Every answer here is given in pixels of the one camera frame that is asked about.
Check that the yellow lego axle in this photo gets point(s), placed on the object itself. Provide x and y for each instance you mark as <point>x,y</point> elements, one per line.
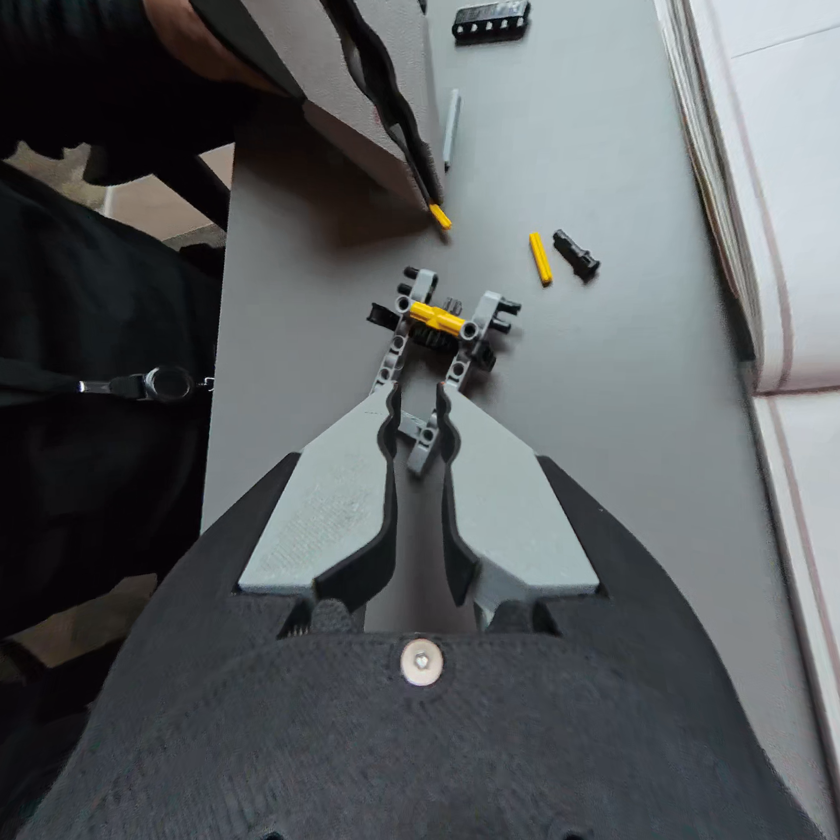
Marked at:
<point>541,259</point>
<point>440,217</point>

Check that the person's dark clothing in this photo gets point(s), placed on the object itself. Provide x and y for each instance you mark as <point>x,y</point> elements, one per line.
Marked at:
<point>98,492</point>

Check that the black five-hole lego beam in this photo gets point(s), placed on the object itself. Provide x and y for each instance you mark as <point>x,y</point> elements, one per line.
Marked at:
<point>491,19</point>

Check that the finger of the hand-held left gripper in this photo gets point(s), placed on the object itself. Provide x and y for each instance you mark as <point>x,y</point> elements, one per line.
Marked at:
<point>315,59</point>
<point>410,52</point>

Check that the lego instruction booklet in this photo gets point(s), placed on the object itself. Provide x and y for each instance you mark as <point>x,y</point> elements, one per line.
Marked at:
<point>787,197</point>

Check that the person's left hand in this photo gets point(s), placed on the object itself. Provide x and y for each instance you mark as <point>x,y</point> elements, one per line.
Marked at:
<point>197,46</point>

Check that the grey lego axle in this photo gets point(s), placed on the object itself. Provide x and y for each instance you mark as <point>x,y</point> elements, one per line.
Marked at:
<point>452,128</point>

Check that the black lego axle pin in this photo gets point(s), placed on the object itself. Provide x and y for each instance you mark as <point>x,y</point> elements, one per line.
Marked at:
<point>576,254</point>

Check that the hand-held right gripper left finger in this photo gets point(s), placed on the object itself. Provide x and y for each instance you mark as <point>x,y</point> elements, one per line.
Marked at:
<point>321,518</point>

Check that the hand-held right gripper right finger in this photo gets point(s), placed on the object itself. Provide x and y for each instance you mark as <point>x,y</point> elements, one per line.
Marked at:
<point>518,518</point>

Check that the grey lego frame assembly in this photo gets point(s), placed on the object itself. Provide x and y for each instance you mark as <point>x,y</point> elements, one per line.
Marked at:
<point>423,282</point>

